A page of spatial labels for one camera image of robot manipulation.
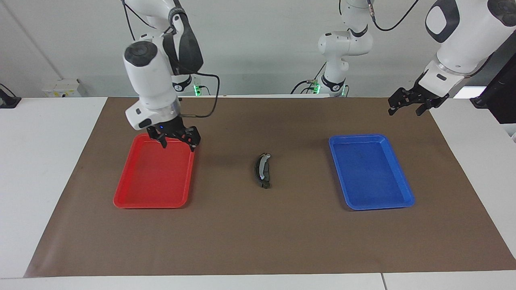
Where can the blue plastic tray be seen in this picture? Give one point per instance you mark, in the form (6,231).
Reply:
(371,173)

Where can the black clamp mount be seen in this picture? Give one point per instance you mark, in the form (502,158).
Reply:
(8,100)

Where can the curved brake shoe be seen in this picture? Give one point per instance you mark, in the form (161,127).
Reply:
(258,169)

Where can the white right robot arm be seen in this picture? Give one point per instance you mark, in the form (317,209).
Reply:
(149,76)

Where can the green lit right base connector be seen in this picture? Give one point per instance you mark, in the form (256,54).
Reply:
(197,89)

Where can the black equipment stand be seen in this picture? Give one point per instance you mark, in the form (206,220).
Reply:
(502,92)

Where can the red plastic tray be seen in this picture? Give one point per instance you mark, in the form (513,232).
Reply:
(153,181)

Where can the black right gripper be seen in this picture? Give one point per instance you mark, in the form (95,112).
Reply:
(171,129)

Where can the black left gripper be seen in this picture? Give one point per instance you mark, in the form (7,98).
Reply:
(431,92)

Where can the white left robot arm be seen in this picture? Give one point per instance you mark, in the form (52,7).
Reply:
(342,44)

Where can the green lit base connector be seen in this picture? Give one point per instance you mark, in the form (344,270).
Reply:
(315,86)
(197,89)

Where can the brown table mat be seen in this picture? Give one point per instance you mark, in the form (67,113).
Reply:
(258,233)

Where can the white wall socket box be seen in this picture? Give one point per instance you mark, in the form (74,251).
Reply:
(60,88)

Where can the green lit left base connector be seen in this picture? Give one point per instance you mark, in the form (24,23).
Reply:
(315,86)

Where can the dark brake pad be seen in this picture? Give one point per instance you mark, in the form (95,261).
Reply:
(266,185)

